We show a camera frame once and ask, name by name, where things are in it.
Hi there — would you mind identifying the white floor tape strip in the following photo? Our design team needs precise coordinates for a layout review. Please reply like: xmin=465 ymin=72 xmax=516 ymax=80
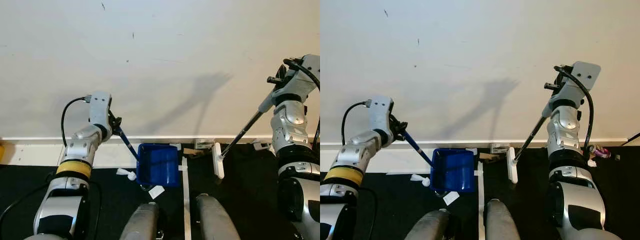
xmin=180 ymin=157 xmax=192 ymax=240
xmin=477 ymin=161 xmax=487 ymax=240

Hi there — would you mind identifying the blue plastic dustpan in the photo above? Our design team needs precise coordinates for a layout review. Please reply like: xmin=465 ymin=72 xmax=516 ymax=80
xmin=116 ymin=126 xmax=181 ymax=189
xmin=402 ymin=131 xmax=476 ymax=194

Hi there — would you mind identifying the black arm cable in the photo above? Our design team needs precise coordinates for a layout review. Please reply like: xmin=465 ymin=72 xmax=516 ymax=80
xmin=341 ymin=101 xmax=371 ymax=147
xmin=60 ymin=96 xmax=91 ymax=148
xmin=554 ymin=66 xmax=596 ymax=153
xmin=283 ymin=58 xmax=321 ymax=92

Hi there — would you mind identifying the grey robot leg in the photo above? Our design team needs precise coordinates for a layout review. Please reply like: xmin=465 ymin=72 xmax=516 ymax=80
xmin=119 ymin=202 xmax=161 ymax=240
xmin=404 ymin=208 xmax=451 ymax=240
xmin=483 ymin=198 xmax=527 ymax=240
xmin=195 ymin=193 xmax=242 ymax=240

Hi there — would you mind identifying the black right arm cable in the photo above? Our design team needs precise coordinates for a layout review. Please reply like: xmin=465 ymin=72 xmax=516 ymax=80
xmin=283 ymin=58 xmax=321 ymax=92
xmin=554 ymin=66 xmax=596 ymax=153

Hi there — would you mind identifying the grey left robot leg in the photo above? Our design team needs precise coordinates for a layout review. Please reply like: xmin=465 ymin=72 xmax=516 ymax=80
xmin=119 ymin=202 xmax=161 ymax=240
xmin=404 ymin=208 xmax=451 ymax=240

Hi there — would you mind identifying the purple drink can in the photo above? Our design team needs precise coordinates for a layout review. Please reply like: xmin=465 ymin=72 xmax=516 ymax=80
xmin=588 ymin=144 xmax=612 ymax=160

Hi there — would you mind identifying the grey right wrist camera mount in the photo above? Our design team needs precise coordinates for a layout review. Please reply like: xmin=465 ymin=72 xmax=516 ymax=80
xmin=569 ymin=60 xmax=602 ymax=97
xmin=299 ymin=53 xmax=321 ymax=94

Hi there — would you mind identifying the grey right robot leg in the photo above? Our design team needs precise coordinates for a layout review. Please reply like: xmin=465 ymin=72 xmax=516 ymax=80
xmin=483 ymin=198 xmax=527 ymax=240
xmin=195 ymin=193 xmax=242 ymax=240

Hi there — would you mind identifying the white-headed brush with black handle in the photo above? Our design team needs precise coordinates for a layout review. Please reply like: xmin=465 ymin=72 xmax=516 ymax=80
xmin=212 ymin=95 xmax=276 ymax=180
xmin=506 ymin=102 xmax=555 ymax=184

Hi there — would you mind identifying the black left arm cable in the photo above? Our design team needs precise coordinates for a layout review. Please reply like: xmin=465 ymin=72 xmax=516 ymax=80
xmin=341 ymin=101 xmax=371 ymax=147
xmin=60 ymin=96 xmax=91 ymax=148

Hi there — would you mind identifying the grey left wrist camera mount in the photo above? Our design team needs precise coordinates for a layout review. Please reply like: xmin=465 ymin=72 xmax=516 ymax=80
xmin=366 ymin=95 xmax=395 ymax=135
xmin=89 ymin=91 xmax=113 ymax=129

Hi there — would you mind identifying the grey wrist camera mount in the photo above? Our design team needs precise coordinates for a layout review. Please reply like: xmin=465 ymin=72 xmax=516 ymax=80
xmin=299 ymin=53 xmax=321 ymax=94
xmin=89 ymin=91 xmax=113 ymax=129
xmin=366 ymin=95 xmax=395 ymax=135
xmin=569 ymin=60 xmax=602 ymax=97

